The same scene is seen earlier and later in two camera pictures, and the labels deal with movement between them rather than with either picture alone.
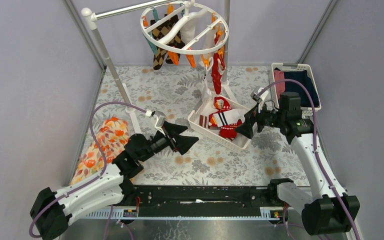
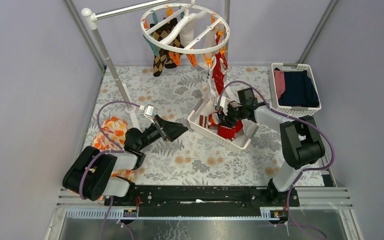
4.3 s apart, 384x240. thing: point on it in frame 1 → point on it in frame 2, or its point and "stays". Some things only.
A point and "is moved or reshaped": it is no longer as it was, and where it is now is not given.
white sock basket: x=240 y=140 stays
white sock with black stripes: x=209 y=66 is moved or reshaped
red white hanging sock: x=219 y=67 stays
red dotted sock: x=228 y=131 stays
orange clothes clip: x=206 y=60 is moved or reshaped
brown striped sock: x=203 y=121 stays
